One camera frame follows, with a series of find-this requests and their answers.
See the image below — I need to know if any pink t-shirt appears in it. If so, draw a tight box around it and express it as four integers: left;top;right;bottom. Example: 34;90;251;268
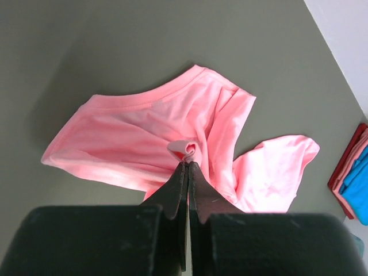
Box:
41;66;320;213

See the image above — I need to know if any teal transparent plastic bin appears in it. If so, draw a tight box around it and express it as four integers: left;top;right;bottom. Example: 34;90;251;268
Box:
351;234;365;259

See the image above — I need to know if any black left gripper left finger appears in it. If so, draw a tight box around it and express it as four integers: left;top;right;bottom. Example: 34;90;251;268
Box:
1;163;189;275

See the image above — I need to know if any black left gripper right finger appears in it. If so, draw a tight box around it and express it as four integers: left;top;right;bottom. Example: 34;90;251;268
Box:
188;162;367;275

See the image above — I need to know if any folded dark red t-shirt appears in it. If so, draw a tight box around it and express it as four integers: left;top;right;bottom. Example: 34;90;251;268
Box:
328;122;368;221

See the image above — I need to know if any folded blue t-shirt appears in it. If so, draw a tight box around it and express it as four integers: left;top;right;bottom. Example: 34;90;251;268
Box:
339;147;367;226

